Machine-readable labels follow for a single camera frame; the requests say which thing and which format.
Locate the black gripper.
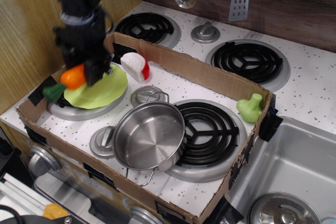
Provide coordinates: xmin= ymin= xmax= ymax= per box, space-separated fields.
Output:
xmin=53 ymin=15 xmax=112 ymax=86

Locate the orange toy carrot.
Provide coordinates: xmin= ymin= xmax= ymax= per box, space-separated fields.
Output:
xmin=43 ymin=63 xmax=87 ymax=102

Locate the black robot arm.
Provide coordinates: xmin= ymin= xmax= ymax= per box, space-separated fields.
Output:
xmin=53 ymin=0 xmax=111 ymax=86

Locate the light green plate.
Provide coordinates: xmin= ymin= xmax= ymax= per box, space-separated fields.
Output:
xmin=64 ymin=65 xmax=128 ymax=109

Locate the white red toy cheese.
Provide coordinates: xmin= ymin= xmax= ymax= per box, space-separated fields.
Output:
xmin=121 ymin=52 xmax=150 ymax=81

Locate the front left burner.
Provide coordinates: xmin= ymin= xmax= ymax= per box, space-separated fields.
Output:
xmin=47 ymin=87 xmax=128 ymax=121

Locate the cardboard fence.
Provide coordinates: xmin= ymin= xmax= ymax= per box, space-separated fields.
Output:
xmin=17 ymin=33 xmax=276 ymax=223

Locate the back left black burner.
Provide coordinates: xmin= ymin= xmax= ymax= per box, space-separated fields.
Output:
xmin=112 ymin=13 xmax=181 ymax=49

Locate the silver knob left of pot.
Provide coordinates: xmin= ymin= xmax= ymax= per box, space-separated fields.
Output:
xmin=89 ymin=126 xmax=115 ymax=159

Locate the stainless steel pot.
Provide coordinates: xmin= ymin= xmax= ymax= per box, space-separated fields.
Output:
xmin=111 ymin=99 xmax=187 ymax=174

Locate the silver front stove knob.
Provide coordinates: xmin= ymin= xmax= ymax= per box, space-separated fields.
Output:
xmin=28 ymin=145 xmax=61 ymax=178

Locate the silver stove knob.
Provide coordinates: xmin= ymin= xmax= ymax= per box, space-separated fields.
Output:
xmin=128 ymin=206 xmax=163 ymax=224
xmin=28 ymin=145 xmax=61 ymax=178

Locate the silver back knob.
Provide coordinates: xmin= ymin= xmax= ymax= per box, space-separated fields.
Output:
xmin=191 ymin=22 xmax=221 ymax=44

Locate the silver bottom stove knob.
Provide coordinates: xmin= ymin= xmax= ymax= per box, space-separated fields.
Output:
xmin=128 ymin=206 xmax=163 ymax=224

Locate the hanging metal spatula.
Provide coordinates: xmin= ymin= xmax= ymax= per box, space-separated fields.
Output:
xmin=228 ymin=0 xmax=249 ymax=22

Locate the back right black burner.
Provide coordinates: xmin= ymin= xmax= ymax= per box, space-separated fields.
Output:
xmin=205 ymin=39 xmax=290 ymax=92

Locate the green toy broccoli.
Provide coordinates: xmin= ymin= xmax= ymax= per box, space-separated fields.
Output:
xmin=236 ymin=93 xmax=263 ymax=123

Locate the grey toy sink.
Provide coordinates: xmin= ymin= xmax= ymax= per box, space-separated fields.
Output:
xmin=229 ymin=117 xmax=335 ymax=223

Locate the steel lid in sink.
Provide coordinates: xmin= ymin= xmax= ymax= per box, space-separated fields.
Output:
xmin=247 ymin=192 xmax=321 ymax=223

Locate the black cable bottom left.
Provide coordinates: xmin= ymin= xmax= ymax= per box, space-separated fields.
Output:
xmin=0 ymin=204 xmax=22 ymax=224

